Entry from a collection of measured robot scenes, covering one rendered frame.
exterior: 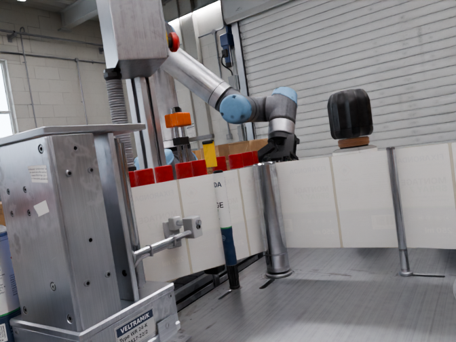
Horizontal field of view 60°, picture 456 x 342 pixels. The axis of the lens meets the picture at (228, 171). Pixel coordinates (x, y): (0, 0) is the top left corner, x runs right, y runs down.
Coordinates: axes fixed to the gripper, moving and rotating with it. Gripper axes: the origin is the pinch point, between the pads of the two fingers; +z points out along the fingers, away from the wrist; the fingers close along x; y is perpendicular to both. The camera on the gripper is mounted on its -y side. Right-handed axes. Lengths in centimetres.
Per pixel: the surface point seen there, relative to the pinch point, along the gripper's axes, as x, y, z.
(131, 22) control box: -54, -2, -18
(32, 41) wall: 130, -513, -334
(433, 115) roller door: 346, 4, -222
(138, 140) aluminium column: -34.6, -15.1, -4.8
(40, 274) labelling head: -64, 11, 29
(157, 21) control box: -50, 1, -20
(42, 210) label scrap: -67, 13, 24
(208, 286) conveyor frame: -28.3, 5.9, 25.0
